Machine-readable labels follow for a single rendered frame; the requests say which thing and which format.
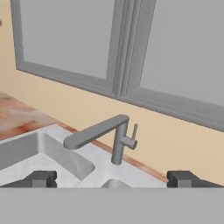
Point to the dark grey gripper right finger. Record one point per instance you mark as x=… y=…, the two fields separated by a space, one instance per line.
x=182 y=178

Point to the grey framed window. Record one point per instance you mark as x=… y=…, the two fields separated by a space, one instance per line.
x=122 y=49

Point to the grey sink faucet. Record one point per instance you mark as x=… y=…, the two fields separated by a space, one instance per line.
x=116 y=137

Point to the white marble sink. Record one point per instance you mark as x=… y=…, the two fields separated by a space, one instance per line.
x=46 y=157

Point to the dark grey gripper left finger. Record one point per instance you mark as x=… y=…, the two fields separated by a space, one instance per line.
x=40 y=178

